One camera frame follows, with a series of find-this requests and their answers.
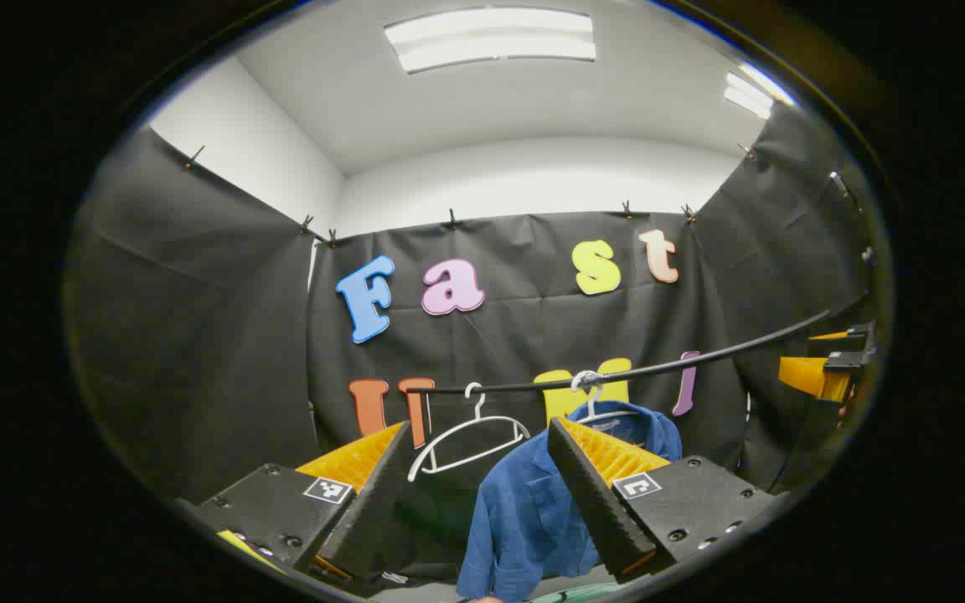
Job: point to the small ceiling light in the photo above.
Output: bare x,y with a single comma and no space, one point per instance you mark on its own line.
749,94

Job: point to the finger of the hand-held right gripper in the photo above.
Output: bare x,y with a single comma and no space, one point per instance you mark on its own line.
834,336
809,375

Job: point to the large rectangular ceiling light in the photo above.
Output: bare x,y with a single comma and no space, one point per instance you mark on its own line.
491,38

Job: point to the black backdrop cloth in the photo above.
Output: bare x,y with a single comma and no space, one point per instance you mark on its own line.
198,335

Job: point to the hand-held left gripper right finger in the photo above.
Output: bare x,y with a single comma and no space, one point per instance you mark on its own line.
591,502

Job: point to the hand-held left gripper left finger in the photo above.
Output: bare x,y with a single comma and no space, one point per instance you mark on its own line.
372,502

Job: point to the black clothes rack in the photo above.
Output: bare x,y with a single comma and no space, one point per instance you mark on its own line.
700,356

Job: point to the white plastic hanger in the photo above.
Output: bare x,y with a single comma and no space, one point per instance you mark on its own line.
480,410
593,404

